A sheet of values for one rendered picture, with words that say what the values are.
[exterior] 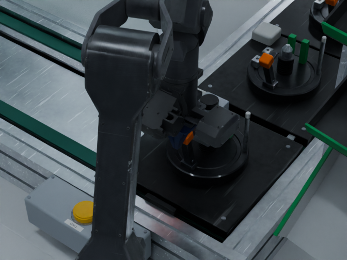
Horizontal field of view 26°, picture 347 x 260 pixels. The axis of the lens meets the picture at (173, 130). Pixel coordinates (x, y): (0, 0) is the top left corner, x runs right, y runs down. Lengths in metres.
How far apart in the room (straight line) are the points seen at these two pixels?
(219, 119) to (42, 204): 0.34
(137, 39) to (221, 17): 1.06
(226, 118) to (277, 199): 0.23
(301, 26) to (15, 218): 0.70
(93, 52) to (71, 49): 0.81
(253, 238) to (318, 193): 0.13
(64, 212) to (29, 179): 0.16
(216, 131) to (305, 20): 0.61
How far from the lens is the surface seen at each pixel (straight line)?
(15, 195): 1.39
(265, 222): 1.20
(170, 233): 1.18
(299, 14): 1.63
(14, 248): 1.32
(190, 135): 1.17
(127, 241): 0.84
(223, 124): 1.06
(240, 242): 1.18
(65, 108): 1.46
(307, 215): 1.14
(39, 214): 1.24
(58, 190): 1.25
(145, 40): 0.74
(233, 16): 1.80
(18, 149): 1.33
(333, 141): 0.98
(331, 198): 1.13
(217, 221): 1.18
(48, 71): 1.56
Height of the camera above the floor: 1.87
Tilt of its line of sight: 43 degrees down
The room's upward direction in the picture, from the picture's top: straight up
